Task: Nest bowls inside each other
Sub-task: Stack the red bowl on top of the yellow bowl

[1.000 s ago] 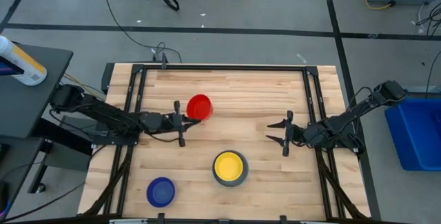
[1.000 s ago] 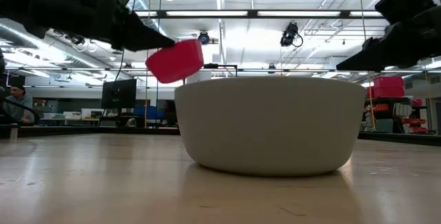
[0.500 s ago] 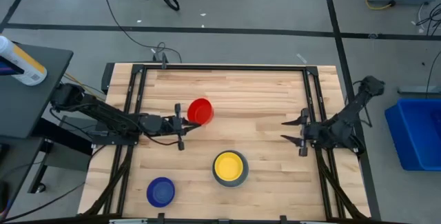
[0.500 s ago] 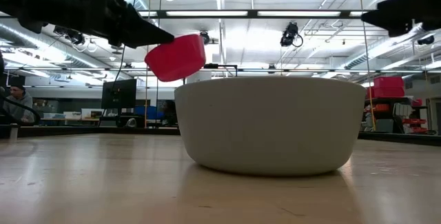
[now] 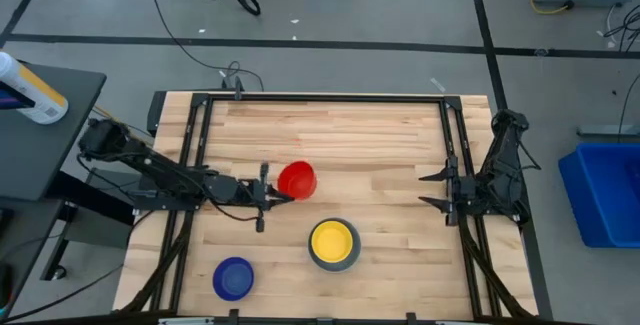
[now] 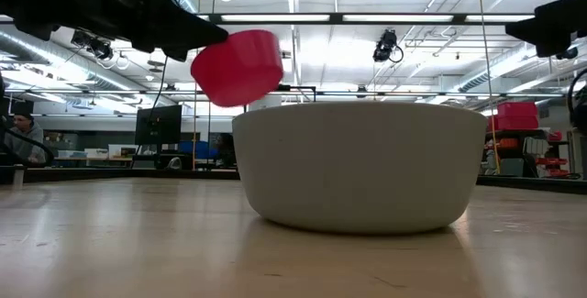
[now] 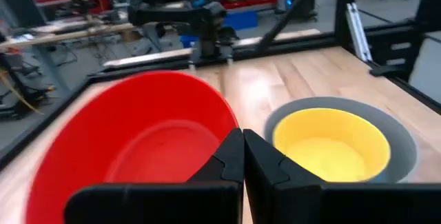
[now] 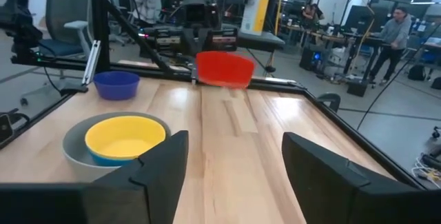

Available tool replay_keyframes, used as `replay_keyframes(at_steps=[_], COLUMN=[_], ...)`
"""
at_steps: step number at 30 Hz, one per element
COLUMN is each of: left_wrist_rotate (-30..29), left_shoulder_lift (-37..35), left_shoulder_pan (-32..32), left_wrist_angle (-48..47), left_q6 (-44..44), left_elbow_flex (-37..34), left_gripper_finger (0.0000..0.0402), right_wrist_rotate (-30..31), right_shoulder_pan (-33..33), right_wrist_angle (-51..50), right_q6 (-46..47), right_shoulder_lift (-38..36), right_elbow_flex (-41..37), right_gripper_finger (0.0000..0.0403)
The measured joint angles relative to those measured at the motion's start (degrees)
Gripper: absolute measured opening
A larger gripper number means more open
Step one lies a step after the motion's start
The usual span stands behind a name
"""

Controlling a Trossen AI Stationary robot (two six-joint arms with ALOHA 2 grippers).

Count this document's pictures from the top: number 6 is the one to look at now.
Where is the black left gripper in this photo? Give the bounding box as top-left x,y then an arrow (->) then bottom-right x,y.
0,0 -> 229,63

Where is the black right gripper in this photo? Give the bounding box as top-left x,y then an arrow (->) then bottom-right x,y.
504,0 -> 587,59

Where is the red plastic bowl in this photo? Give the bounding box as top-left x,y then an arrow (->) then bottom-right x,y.
190,29 -> 284,108

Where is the large grey bowl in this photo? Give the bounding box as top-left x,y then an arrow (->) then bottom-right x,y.
231,101 -> 489,236

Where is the black storage shelf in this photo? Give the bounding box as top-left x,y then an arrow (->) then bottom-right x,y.
484,127 -> 572,179

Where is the red storage bin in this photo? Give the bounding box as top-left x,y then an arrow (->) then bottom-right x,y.
487,115 -> 540,131
496,101 -> 539,118

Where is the black computer monitor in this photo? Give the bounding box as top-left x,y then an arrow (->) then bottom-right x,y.
134,104 -> 183,147

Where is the black overhead light bar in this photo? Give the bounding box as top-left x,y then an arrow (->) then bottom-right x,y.
196,11 -> 537,26

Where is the person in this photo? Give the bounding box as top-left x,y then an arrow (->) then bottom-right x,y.
3,113 -> 47,165

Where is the black hanging cable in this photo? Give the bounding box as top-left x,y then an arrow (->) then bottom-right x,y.
150,0 -> 188,109

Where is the yellow hanging cable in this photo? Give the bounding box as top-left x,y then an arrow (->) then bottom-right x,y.
475,0 -> 502,176

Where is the black cable bundle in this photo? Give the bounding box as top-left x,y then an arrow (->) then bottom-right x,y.
0,116 -> 55,169
567,68 -> 587,135

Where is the black overhead camera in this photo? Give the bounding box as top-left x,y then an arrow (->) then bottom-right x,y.
372,28 -> 405,64

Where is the black table frame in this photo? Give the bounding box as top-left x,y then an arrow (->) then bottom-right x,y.
0,165 -> 587,195

